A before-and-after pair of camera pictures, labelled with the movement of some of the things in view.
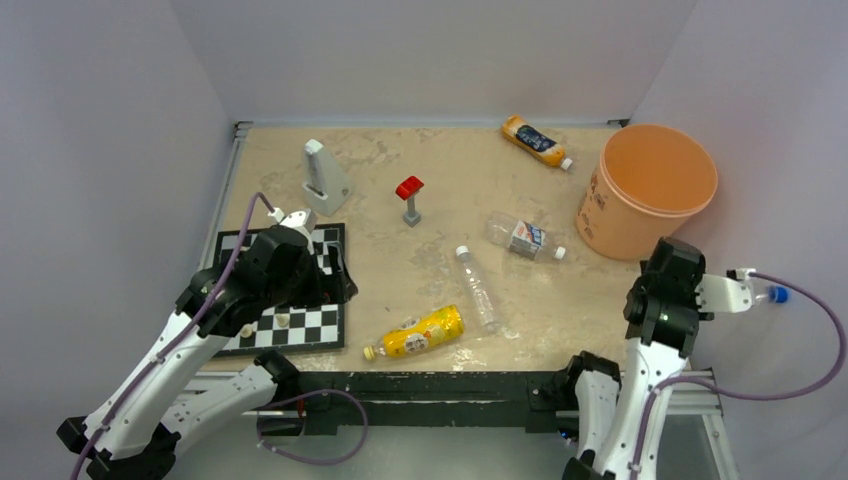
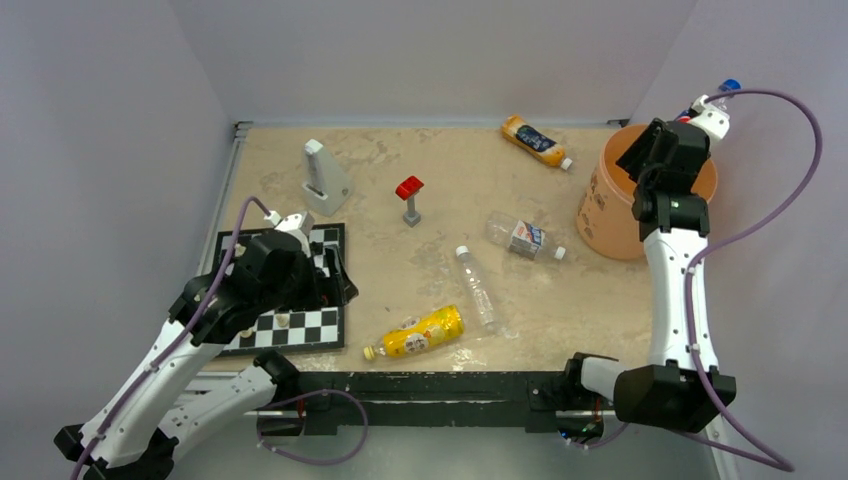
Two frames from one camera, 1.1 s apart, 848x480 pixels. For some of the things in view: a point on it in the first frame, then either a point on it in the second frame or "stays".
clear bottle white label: x=524 y=238 stays
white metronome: x=325 y=186 stays
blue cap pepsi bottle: x=779 y=294 → x=726 y=86
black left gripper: x=317 y=294 stays
